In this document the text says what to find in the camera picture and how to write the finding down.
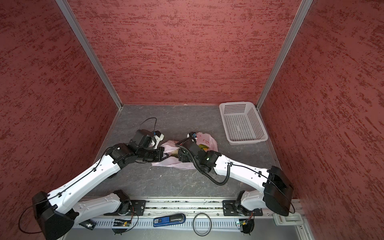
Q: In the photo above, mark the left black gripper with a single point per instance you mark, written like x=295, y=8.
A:
x=160, y=150

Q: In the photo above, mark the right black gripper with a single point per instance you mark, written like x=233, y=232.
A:
x=183, y=156

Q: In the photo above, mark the white perforated plastic basket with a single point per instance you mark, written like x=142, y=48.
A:
x=242, y=123

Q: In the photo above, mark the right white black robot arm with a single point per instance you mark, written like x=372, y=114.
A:
x=273, y=189

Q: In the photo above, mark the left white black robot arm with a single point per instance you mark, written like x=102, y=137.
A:
x=54, y=224

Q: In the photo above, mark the blue black handheld device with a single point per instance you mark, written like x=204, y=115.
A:
x=171, y=220

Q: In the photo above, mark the small black device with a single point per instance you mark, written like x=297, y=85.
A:
x=88, y=224

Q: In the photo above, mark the white plastic latch box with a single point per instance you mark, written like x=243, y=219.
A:
x=290, y=220

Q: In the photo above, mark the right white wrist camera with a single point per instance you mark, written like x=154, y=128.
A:
x=192, y=135

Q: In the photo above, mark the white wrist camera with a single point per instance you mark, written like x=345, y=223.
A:
x=156, y=139
x=192, y=135

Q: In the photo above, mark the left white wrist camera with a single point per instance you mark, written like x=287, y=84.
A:
x=156, y=139

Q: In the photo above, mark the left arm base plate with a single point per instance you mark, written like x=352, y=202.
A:
x=136, y=207

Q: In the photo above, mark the aluminium front rail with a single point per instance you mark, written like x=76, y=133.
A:
x=155, y=207

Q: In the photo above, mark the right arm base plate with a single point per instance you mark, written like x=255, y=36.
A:
x=233, y=208

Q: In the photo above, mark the left circuit board with wires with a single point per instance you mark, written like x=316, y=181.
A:
x=121, y=226

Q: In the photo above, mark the circuit board with wires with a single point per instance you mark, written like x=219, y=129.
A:
x=246, y=226
x=121, y=226

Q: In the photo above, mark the right circuit board with wires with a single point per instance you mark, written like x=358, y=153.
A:
x=246, y=226

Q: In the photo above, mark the left aluminium corner post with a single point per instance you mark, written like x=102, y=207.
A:
x=79, y=33

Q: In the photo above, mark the aluminium corner post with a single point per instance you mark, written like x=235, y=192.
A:
x=79, y=33
x=291, y=35

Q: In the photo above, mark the right aluminium corner post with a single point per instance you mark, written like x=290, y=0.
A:
x=291, y=35

